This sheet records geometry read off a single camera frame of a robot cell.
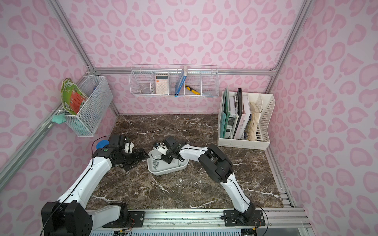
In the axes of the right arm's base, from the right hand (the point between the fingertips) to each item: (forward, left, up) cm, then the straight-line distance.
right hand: (163, 155), depth 97 cm
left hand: (-8, +8, +13) cm, 17 cm away
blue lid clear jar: (-4, +30, +19) cm, 36 cm away
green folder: (+9, -38, +28) cm, 48 cm away
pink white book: (+8, -48, +26) cm, 55 cm away
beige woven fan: (+22, -60, +17) cm, 66 cm away
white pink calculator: (+35, +1, +31) cm, 46 cm away
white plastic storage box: (-8, +3, 0) cm, 8 cm away
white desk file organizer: (+31, -69, +17) cm, 77 cm away
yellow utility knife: (+34, -19, +26) cm, 47 cm away
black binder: (+14, -46, +27) cm, 55 cm away
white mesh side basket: (-1, +32, +33) cm, 46 cm away
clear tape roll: (+32, +11, +29) cm, 44 cm away
